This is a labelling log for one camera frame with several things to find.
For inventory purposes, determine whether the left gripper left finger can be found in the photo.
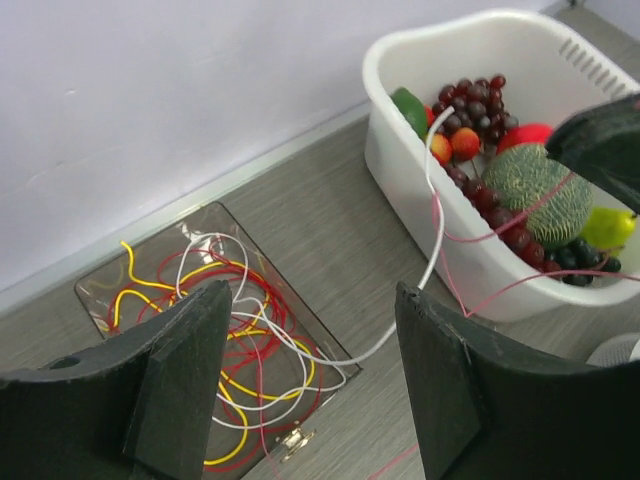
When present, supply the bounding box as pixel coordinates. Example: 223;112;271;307
1;281;231;479

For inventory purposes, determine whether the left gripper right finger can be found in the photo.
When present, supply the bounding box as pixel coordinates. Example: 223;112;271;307
395;283;639;479

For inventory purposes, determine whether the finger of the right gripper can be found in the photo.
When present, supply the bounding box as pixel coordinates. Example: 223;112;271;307
545;93;639;213

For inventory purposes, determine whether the white perforated cable spool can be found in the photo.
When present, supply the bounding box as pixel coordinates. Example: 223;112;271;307
586;332;640;368

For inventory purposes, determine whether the pink thin cable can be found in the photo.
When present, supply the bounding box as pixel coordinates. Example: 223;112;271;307
252;164;640;480

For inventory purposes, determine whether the red apple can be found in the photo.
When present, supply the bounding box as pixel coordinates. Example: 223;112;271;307
495;123;553;155

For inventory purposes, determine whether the green netted melon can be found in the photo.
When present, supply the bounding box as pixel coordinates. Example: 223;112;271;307
482;143;594;249

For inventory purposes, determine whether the small green pear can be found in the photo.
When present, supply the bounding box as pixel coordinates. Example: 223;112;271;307
581;207;638;254

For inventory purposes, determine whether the black grape bunch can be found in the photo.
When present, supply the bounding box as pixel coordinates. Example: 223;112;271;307
542;237;622;287

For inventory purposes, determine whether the dark red grape bunch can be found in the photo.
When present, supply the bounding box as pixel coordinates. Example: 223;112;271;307
425;74;519;146

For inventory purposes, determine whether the red strawberry cluster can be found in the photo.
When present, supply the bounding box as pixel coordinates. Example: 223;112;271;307
430;111;481;166

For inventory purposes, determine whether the white plastic fruit basket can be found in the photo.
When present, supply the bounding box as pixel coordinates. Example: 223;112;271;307
362;9;639;322

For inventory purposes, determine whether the green lime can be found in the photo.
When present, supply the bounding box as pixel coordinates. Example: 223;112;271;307
390;87;429;141

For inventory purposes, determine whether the yellow cable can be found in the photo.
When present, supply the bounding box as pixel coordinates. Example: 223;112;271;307
102;240;317;467

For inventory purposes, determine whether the clear plastic cable box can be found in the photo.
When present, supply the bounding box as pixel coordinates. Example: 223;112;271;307
75;202;359;479

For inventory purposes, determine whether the red cable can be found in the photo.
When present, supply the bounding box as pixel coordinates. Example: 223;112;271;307
97;234;326;459

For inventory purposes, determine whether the white cable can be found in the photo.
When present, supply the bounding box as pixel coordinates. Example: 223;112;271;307
174;105;455;430

